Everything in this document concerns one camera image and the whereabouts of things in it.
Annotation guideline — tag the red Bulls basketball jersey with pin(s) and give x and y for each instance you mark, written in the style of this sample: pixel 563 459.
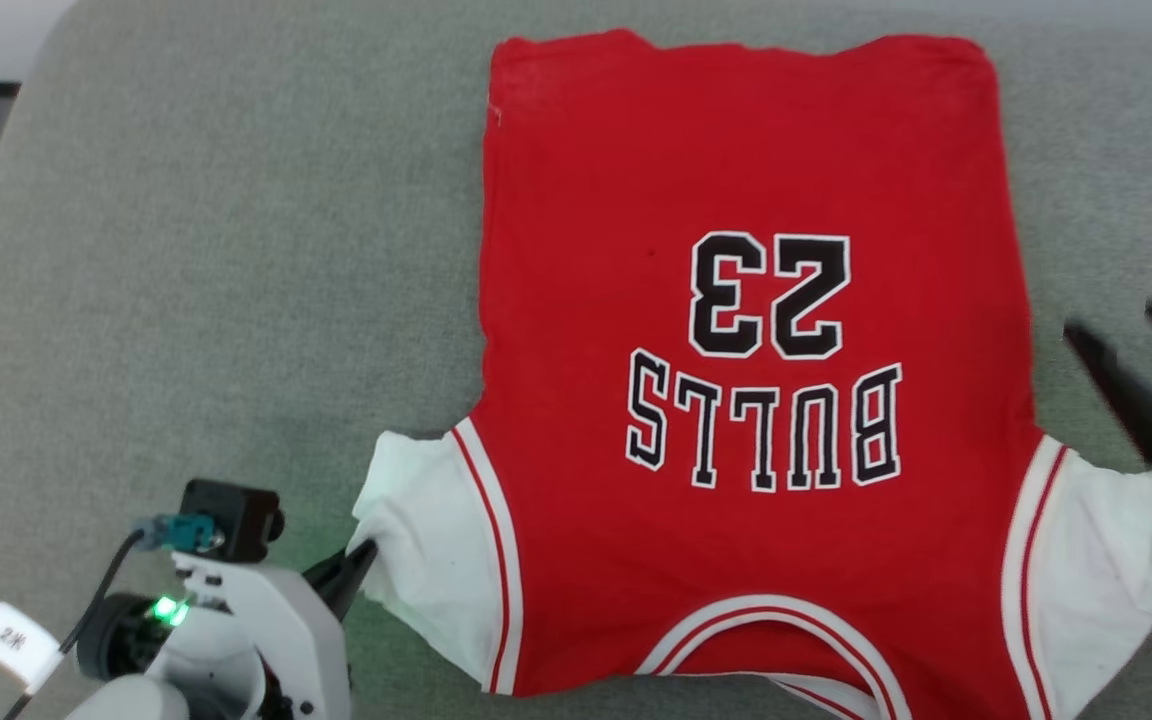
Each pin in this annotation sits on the red Bulls basketball jersey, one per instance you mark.
pixel 736 180

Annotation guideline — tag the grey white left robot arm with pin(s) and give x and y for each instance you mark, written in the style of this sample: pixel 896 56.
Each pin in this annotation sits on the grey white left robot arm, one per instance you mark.
pixel 126 640

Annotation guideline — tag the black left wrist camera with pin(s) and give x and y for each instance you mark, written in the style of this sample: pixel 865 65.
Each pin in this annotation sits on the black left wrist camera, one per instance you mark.
pixel 236 515

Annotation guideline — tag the grey fabric sofa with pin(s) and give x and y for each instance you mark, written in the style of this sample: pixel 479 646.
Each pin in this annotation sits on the grey fabric sofa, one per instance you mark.
pixel 236 300

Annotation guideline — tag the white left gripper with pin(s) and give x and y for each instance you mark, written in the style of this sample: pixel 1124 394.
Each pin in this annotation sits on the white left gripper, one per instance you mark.
pixel 296 650

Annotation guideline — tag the white paper label tag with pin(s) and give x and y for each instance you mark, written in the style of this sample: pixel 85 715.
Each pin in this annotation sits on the white paper label tag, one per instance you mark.
pixel 12 640

